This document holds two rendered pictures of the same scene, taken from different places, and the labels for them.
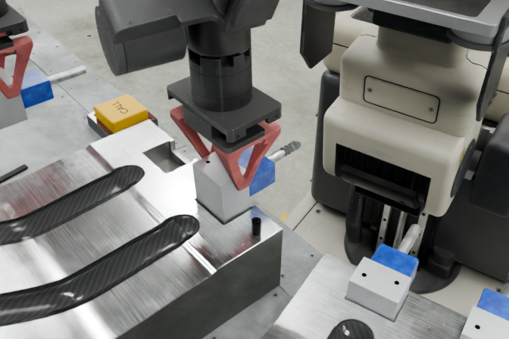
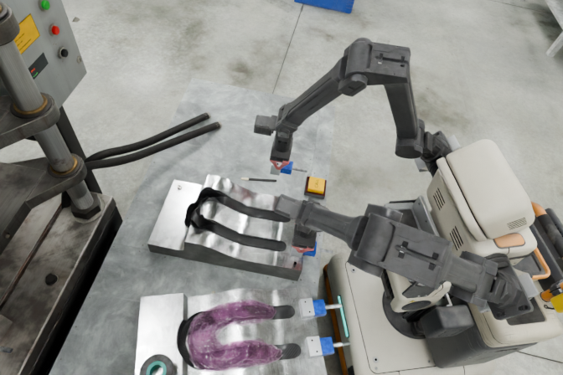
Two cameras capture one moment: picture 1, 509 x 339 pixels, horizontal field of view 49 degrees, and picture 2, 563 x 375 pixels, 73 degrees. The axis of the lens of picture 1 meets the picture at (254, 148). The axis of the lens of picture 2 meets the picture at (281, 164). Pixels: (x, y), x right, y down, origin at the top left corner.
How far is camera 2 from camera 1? 75 cm
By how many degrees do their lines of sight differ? 32
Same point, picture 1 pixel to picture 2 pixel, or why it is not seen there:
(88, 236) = (260, 227)
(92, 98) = (317, 167)
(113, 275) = (255, 243)
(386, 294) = (303, 311)
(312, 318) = (286, 297)
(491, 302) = (327, 341)
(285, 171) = not seen: hidden behind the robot
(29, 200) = (258, 203)
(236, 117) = (299, 239)
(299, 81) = not seen: hidden behind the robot
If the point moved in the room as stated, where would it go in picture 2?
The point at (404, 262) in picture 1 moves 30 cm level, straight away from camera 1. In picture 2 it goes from (321, 310) to (405, 282)
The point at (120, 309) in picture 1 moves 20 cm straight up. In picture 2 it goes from (247, 254) to (251, 223)
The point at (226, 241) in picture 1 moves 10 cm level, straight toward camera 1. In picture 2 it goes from (285, 260) to (262, 280)
